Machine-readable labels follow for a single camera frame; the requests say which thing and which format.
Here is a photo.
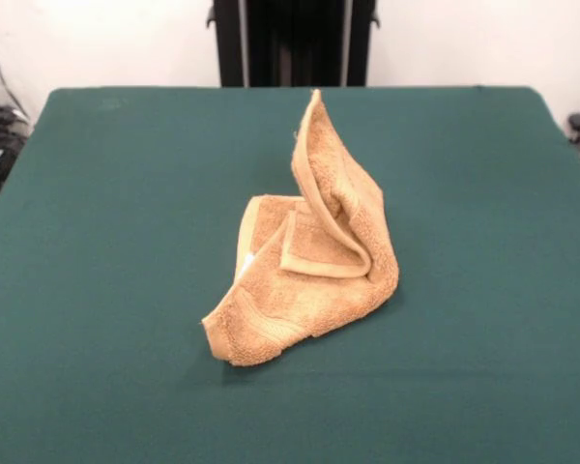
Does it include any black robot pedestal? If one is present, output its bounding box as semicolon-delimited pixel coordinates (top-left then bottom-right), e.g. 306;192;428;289
205;0;382;88

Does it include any tan terry towel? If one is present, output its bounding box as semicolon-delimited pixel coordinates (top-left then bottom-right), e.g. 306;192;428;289
200;88;400;367

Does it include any dark green table cloth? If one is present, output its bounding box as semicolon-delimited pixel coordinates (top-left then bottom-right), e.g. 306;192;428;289
0;85;580;464

